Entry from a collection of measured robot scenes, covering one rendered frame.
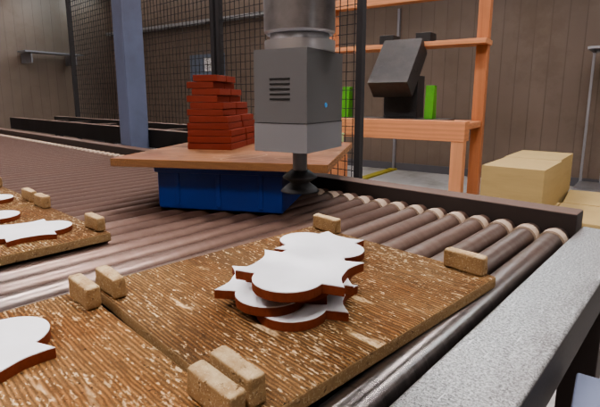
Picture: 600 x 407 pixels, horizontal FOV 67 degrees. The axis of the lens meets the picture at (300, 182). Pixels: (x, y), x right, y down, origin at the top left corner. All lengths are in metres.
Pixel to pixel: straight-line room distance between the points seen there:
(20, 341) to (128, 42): 1.93
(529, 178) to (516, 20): 4.38
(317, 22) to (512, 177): 2.80
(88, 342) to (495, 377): 0.39
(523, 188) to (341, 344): 2.79
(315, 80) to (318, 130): 0.05
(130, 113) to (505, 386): 2.07
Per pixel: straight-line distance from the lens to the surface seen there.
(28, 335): 0.54
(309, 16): 0.47
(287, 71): 0.46
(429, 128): 3.98
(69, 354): 0.51
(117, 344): 0.51
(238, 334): 0.50
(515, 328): 0.60
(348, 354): 0.46
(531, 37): 7.25
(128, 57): 2.33
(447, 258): 0.69
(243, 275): 0.53
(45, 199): 1.14
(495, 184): 3.24
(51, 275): 0.78
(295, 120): 0.46
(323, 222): 0.83
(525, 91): 7.20
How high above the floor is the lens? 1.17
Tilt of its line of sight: 10 degrees down
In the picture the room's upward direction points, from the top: straight up
